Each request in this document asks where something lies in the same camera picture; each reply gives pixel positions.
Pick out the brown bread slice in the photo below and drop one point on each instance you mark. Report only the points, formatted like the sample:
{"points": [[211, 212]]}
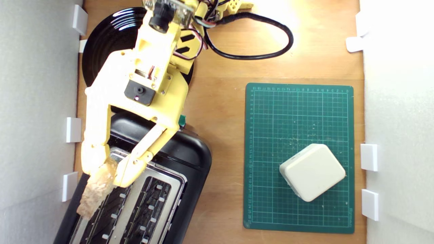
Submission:
{"points": [[96, 193]]}

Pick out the black two-slot toaster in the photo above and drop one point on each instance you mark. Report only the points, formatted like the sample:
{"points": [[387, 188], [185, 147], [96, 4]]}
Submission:
{"points": [[190, 159]]}

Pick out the green toaster lever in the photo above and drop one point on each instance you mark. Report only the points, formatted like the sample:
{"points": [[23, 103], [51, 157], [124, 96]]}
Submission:
{"points": [[182, 120]]}

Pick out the black plate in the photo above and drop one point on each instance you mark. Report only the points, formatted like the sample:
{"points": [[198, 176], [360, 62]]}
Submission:
{"points": [[108, 37]]}

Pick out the green cutting mat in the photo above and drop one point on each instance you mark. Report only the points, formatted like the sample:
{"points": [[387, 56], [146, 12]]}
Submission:
{"points": [[288, 112]]}

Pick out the white block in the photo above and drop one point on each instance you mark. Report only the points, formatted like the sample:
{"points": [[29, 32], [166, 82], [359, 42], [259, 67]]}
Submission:
{"points": [[312, 173]]}

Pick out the small white wall clip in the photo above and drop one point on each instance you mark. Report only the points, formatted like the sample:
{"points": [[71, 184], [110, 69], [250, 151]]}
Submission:
{"points": [[82, 45]]}

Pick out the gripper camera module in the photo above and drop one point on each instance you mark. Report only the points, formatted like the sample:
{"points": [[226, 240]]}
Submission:
{"points": [[161, 18]]}

